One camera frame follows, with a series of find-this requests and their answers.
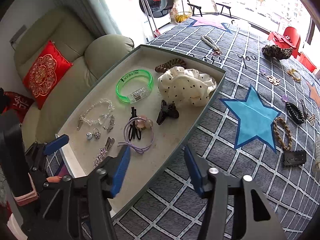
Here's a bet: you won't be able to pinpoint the silver rhinestone hair clip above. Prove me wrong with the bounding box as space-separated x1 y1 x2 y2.
93 137 115 168

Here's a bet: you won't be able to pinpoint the clear crystal bead bracelet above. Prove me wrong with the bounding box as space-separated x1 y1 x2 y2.
76 98 116 133

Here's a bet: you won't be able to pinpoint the black thin hair tie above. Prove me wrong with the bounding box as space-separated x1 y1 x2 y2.
127 106 142 141

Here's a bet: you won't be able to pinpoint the purple flower hair ties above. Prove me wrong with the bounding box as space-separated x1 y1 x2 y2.
117 114 155 155

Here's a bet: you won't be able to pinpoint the green plastic bangle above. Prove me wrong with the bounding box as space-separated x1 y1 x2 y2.
116 69 153 103

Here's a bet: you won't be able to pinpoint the black claw hair clip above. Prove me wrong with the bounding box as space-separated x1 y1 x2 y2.
156 100 180 125

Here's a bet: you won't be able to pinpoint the cream polka dot scrunchie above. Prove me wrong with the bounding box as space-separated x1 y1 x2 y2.
157 66 217 107

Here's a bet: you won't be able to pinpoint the brown spiral hair tie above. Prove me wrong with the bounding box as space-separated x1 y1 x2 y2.
154 57 188 74

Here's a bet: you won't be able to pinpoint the silver charm earrings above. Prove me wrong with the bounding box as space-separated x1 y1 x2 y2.
86 128 101 140

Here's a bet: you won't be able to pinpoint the red printed cloth bag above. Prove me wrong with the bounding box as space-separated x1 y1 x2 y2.
0 88 34 123

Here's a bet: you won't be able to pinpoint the black comb hair clip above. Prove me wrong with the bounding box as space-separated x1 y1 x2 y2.
283 150 307 167

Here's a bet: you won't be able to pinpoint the red embroidered cushion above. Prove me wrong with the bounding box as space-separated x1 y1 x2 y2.
23 40 73 109

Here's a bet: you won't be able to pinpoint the brown braided hair band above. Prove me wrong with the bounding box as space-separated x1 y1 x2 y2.
273 116 293 152

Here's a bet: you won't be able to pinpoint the grey checked star blanket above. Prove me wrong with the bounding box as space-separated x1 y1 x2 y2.
112 19 319 239

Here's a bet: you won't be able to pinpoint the green leather armchair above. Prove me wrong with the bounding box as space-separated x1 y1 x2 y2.
14 8 135 147

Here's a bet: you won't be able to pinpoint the green box lid tray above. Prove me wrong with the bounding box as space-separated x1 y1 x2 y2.
59 45 226 218

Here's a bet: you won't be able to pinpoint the gold fan earring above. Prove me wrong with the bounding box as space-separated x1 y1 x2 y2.
308 114 316 126

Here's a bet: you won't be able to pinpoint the dark metal hair pin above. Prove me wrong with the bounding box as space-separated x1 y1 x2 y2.
300 99 309 120

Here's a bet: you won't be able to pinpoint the gold knot brooch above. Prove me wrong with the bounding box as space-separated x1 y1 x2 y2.
267 75 280 86

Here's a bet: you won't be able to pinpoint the pearl hair clip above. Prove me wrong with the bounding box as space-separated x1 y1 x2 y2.
201 35 222 55

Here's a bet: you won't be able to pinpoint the leopard print scrunchie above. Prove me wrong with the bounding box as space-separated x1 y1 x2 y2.
261 45 293 60

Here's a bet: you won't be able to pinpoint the red plastic chair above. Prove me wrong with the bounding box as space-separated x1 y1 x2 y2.
268 27 301 59

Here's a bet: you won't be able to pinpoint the white washing machine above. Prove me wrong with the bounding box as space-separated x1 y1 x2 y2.
129 0 174 40

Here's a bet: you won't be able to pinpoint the folding lounge chair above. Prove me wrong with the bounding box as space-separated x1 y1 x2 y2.
187 0 232 18

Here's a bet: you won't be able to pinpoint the gold chain bracelet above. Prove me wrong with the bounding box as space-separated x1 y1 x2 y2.
286 68 303 83

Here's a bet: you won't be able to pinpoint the red handled mop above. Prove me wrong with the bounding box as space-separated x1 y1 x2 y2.
141 0 161 38

